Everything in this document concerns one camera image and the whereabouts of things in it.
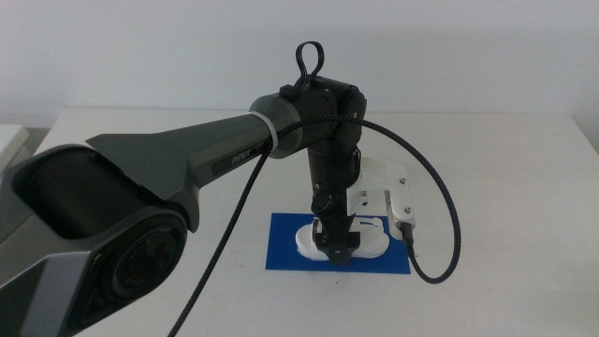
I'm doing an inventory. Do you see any white shoe with striped straps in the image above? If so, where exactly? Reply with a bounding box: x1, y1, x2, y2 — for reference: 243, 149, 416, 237
295, 215, 391, 261

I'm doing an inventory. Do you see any blue rectangular mat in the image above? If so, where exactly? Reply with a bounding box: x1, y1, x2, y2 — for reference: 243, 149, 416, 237
264, 212, 412, 275

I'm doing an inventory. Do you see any white zip tie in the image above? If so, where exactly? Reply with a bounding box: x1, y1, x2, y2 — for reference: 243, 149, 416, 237
247, 110, 280, 149

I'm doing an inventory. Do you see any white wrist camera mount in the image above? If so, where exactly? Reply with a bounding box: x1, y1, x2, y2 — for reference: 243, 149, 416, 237
345, 156, 414, 219

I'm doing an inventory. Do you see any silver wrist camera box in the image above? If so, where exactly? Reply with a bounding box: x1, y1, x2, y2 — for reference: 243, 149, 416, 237
384, 188, 417, 242

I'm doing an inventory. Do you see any black braided cable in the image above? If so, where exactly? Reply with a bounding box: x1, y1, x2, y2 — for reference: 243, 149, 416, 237
167, 114, 463, 337

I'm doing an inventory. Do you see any black cable loop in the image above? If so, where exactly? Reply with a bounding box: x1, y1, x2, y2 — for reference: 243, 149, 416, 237
294, 40, 326, 91

